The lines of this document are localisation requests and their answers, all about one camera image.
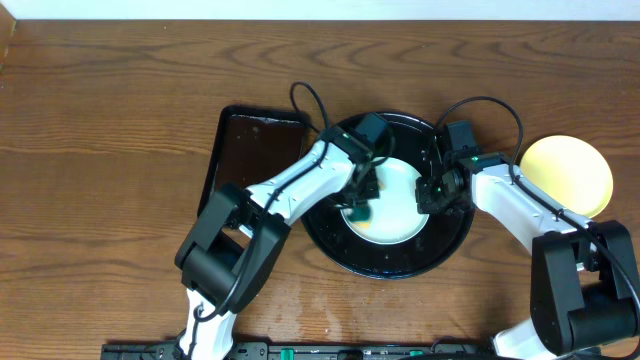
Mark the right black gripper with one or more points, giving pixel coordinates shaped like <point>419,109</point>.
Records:
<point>426,205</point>

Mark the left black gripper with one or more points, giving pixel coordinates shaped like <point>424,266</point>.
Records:
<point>358,195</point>

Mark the green yellow sponge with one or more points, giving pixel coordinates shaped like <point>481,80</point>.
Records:
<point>360,217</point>

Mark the light blue plate ketchup stain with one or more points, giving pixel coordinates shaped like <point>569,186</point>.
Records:
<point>394,218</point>

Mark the yellow plate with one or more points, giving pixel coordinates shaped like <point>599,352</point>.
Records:
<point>571,171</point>

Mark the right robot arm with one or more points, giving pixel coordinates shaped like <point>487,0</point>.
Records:
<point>584,278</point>

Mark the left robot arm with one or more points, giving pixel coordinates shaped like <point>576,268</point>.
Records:
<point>232,248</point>

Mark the black round tray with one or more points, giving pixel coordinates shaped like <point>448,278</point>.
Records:
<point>435,243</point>

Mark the black rectangular water tray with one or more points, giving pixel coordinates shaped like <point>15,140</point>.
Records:
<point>253,144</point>

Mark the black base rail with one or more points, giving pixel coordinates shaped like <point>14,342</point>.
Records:
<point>264,351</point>

